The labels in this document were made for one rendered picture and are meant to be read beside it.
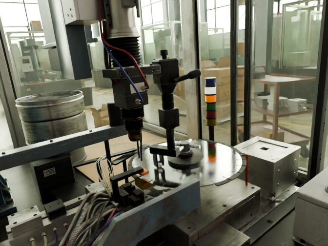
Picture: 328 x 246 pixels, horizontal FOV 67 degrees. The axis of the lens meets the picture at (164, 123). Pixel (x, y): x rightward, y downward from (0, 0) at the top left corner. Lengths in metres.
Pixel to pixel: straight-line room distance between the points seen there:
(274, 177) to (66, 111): 0.90
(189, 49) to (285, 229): 0.90
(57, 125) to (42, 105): 0.11
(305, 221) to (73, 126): 0.98
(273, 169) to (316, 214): 0.21
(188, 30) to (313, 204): 0.94
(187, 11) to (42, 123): 0.86
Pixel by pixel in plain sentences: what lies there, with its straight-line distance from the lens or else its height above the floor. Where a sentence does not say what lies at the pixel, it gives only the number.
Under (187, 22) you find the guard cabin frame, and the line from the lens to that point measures 1.33.
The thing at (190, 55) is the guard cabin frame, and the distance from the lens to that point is 1.32.
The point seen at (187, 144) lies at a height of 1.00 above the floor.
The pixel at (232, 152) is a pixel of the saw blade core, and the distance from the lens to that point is 0.81.
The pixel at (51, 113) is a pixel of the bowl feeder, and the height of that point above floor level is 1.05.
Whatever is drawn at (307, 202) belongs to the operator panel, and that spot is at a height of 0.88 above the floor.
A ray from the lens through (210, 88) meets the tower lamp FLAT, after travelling 0.98.
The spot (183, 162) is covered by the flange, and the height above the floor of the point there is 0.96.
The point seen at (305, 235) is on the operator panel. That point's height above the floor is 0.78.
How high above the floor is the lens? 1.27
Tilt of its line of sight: 16 degrees down
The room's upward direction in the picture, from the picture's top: 5 degrees counter-clockwise
